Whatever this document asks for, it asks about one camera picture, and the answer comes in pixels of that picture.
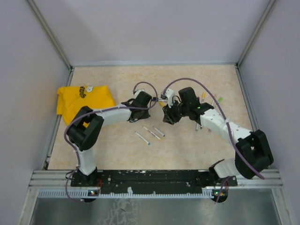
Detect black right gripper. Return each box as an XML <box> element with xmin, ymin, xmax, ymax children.
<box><xmin>163</xmin><ymin>98</ymin><xmax>189</xmax><ymax>125</ymax></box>

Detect blue eraser-cap white marker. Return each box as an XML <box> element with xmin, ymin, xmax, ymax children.
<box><xmin>152</xmin><ymin>126</ymin><xmax>165</xmax><ymax>137</ymax></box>

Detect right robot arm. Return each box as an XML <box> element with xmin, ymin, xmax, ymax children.
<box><xmin>161</xmin><ymin>87</ymin><xmax>274</xmax><ymax>186</ymax></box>

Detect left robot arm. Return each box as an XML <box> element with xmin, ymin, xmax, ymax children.
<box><xmin>64</xmin><ymin>91</ymin><xmax>152</xmax><ymax>186</ymax></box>

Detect yellow capped slim marker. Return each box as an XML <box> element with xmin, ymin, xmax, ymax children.
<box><xmin>201</xmin><ymin>92</ymin><xmax>206</xmax><ymax>102</ymax></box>

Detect yellow t-shirt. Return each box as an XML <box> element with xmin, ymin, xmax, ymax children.
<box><xmin>56</xmin><ymin>85</ymin><xmax>116</xmax><ymax>125</ymax></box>

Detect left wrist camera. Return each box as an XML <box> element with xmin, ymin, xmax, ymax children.
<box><xmin>134</xmin><ymin>89</ymin><xmax>145</xmax><ymax>96</ymax></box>

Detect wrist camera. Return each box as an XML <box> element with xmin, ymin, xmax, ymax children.
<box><xmin>134</xmin><ymin>89</ymin><xmax>145</xmax><ymax>96</ymax></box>
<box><xmin>161</xmin><ymin>89</ymin><xmax>175</xmax><ymax>108</ymax></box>

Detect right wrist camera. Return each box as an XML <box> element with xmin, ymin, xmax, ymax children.
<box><xmin>161</xmin><ymin>89</ymin><xmax>175</xmax><ymax>108</ymax></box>

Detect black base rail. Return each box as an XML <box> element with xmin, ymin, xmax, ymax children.
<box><xmin>70</xmin><ymin>170</ymin><xmax>225</xmax><ymax>195</ymax></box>

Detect white cable duct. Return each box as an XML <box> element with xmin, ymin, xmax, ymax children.
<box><xmin>37</xmin><ymin>189</ymin><xmax>221</xmax><ymax>199</ymax></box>

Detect left corner aluminium post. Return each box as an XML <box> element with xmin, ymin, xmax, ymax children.
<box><xmin>25</xmin><ymin>0</ymin><xmax>73</xmax><ymax>71</ymax></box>

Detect corner aluminium post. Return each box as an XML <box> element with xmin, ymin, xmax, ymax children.
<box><xmin>25</xmin><ymin>0</ymin><xmax>73</xmax><ymax>71</ymax></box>
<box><xmin>235</xmin><ymin>0</ymin><xmax>277</xmax><ymax>68</ymax></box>

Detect right corner aluminium post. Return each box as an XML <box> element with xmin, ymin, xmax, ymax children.
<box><xmin>235</xmin><ymin>0</ymin><xmax>277</xmax><ymax>68</ymax></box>

